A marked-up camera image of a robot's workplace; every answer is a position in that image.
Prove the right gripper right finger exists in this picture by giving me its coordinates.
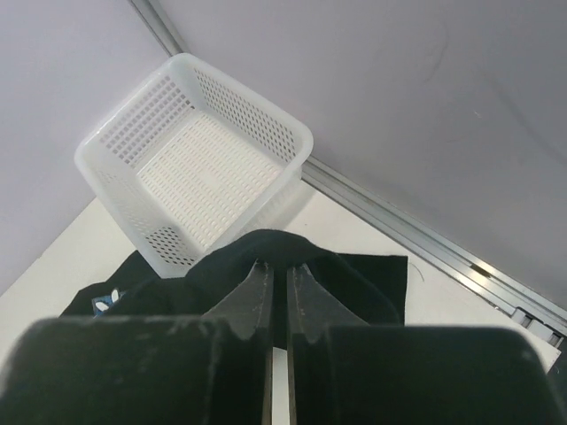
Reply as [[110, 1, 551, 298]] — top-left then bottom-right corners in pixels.
[[287, 265, 369, 424]]

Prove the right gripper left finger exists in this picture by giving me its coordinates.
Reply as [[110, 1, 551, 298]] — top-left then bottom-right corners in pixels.
[[203, 262, 274, 424]]

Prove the black daisy print t-shirt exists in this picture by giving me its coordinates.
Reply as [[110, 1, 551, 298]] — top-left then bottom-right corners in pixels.
[[63, 229, 408, 349]]

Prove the white plastic basket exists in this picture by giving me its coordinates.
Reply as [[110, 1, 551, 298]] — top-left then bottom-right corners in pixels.
[[74, 53, 314, 278]]

